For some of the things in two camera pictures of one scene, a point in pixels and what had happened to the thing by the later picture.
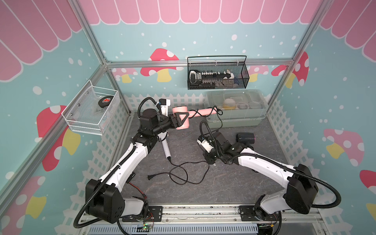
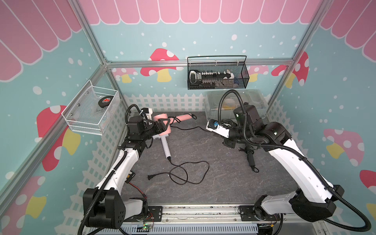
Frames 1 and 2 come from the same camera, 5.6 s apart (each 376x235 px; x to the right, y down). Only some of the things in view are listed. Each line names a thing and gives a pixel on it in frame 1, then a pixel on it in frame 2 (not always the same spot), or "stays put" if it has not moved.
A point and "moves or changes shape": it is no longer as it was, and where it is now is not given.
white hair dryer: x=163 y=136 stays put
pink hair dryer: x=183 y=109 moves or changes shape
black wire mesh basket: x=217 y=72 stays put
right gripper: x=205 y=155 → x=228 y=142
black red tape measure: x=105 y=101 stays put
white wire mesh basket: x=91 y=109 stays put
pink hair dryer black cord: x=208 y=115 → x=174 y=116
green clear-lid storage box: x=239 y=108 stays put
